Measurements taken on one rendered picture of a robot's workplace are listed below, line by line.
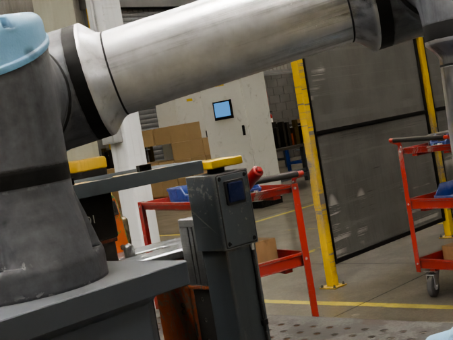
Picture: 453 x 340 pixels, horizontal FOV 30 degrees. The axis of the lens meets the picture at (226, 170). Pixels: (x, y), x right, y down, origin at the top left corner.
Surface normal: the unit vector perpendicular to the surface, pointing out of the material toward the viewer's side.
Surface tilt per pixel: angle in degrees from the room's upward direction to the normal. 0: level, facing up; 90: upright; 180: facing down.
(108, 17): 90
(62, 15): 90
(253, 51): 125
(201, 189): 90
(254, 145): 90
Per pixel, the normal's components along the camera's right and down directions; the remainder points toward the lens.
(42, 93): 0.90, -0.13
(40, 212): 0.58, -0.37
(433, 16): -0.89, 0.16
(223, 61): 0.17, 0.58
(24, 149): 0.61, -0.06
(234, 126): -0.66, 0.15
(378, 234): 0.75, -0.19
